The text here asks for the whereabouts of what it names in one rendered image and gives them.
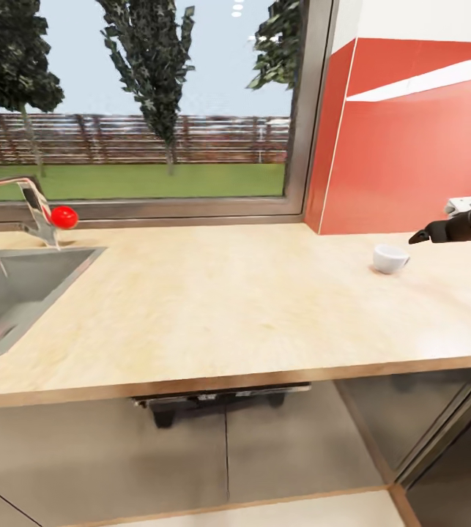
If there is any coffee cup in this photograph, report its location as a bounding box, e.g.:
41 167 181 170
372 245 412 274

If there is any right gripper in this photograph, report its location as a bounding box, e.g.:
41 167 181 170
408 210 471 244

